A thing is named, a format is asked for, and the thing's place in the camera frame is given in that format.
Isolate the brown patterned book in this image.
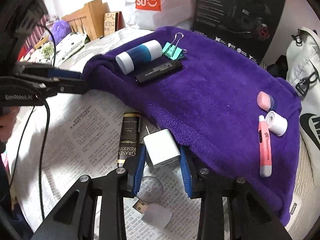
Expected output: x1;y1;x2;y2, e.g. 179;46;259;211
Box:
104;11;125;36

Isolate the white USB charger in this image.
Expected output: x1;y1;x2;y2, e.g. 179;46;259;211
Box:
143;129;181;169

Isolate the black headset box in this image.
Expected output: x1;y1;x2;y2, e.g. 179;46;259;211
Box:
191;0;286;64

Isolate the white Miniso plastic bag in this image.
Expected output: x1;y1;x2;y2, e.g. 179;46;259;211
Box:
123;0;195;30

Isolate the black cable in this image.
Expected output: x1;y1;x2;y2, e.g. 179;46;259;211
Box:
9;24;57;221

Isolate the wooden chair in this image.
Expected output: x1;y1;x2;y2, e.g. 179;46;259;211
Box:
62;0;109;41

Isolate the purple fluffy toy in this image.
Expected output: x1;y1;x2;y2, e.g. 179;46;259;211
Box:
50;20;72;45

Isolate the white tape roll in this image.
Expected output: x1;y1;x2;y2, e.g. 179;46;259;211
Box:
265;111;288;137

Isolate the black lighter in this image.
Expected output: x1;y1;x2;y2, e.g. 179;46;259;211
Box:
135;60;183;85

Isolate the person's left hand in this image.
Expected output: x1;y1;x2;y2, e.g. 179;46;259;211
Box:
0;106;20;153

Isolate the purple towel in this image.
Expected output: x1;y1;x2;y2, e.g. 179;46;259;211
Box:
82;27;301;224

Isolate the newspaper sheet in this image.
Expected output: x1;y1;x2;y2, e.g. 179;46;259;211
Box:
15;89;308;240

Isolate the teal binder clip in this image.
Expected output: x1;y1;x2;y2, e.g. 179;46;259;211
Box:
162;32;188;60

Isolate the grey Nike bag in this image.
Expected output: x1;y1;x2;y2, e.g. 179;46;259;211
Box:
286;27;319;186

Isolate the clear suction cup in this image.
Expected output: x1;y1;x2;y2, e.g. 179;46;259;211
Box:
137;176;163;203

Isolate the pink highlighter pen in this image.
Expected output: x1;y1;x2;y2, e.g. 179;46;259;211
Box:
258;115;272;178

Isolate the black gold Grand Reserve box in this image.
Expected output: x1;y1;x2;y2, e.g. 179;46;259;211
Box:
117;112;141;167

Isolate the pink eraser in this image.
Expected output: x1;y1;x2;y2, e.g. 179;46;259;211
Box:
257;91;274;112

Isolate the white blue cylindrical bottle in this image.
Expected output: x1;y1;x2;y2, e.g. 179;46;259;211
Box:
116;40;162;75

